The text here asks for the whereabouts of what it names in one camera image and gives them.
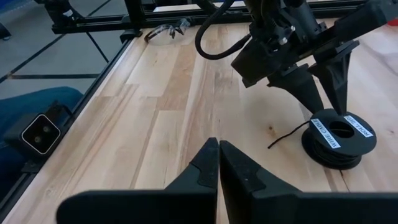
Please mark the black table-level camera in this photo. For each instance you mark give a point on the black table-level camera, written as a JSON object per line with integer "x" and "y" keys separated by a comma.
{"x": 40, "y": 133}

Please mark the black aluminium table frame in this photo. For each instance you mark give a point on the black aluminium table frame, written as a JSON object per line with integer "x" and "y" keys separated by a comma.
{"x": 99, "y": 24}

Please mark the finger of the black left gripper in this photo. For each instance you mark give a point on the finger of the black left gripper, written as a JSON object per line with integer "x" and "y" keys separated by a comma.
{"x": 301, "y": 87}
{"x": 337, "y": 77}

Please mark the person's blue jeans leg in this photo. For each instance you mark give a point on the person's blue jeans leg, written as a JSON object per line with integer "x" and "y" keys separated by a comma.
{"x": 31, "y": 102}

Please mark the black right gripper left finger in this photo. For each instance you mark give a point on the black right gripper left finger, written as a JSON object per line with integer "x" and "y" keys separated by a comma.
{"x": 186, "y": 199}

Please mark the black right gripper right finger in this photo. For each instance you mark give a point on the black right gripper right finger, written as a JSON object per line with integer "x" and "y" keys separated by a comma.
{"x": 258, "y": 199}

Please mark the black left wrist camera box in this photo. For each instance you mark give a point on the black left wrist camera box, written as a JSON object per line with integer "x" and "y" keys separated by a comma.
{"x": 255, "y": 62}

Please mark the clear safety glasses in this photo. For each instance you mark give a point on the clear safety glasses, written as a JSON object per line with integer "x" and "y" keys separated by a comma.
{"x": 164, "y": 30}

